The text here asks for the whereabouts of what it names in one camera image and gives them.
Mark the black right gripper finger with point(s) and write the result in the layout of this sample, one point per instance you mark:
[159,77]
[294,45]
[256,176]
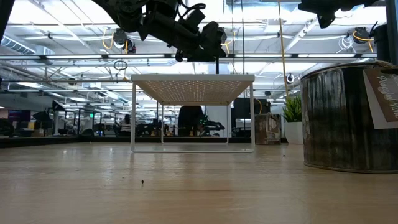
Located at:
[323,9]

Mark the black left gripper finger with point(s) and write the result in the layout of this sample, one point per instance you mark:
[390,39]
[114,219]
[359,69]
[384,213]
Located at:
[214,42]

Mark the black background robot arm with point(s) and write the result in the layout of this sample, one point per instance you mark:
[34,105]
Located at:
[216,126]

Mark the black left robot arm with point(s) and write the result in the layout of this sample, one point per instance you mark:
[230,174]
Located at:
[130,12]

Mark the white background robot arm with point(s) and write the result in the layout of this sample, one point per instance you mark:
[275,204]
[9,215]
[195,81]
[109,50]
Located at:
[70,124]

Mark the white perforated metal shelf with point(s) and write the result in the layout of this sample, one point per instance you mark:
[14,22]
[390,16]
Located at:
[192,77]

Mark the person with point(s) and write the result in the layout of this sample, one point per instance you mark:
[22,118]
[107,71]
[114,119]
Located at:
[188,116]
[125,126]

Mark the small black ceiling dome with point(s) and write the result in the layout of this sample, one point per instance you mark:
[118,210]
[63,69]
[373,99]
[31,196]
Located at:
[267,93]

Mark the black background screen panel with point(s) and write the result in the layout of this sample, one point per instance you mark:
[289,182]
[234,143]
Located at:
[248,109]

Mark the small round ceiling reel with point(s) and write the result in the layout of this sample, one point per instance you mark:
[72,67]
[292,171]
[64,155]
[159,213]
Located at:
[289,78]

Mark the green plant in white pot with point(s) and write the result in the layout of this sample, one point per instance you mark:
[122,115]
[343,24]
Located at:
[292,133]

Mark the background computer monitor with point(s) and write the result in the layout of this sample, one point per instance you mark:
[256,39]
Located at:
[19,115]

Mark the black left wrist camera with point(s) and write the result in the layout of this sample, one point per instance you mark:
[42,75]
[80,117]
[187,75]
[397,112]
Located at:
[196,20]

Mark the black rig support frame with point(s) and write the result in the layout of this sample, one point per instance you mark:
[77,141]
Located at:
[381,43]

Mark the silver ceiling air duct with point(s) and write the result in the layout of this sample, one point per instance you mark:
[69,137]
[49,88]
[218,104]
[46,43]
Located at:
[18,45]

